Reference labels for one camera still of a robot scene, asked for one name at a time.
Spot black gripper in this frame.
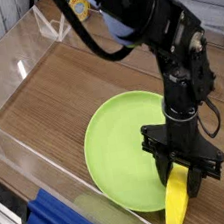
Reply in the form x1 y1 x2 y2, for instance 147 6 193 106
141 103 224 198

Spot yellow toy banana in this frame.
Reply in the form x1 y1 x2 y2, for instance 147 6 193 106
165 164 189 224

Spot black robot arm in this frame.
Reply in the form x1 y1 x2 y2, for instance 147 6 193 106
88 0 224 198

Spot green round plate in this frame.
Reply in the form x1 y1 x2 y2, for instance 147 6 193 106
84 90 165 212

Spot blue plastic block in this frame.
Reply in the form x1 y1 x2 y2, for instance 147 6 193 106
21 180 103 224

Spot yellow blue labelled can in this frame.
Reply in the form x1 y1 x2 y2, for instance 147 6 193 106
66 0 90 21

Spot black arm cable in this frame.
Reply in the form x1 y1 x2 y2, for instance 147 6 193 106
49 0 135 71

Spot clear acrylic tray wall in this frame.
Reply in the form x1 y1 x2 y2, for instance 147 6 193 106
0 129 154 224

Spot clear acrylic corner bracket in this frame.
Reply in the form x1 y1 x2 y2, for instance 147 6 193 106
33 6 71 43

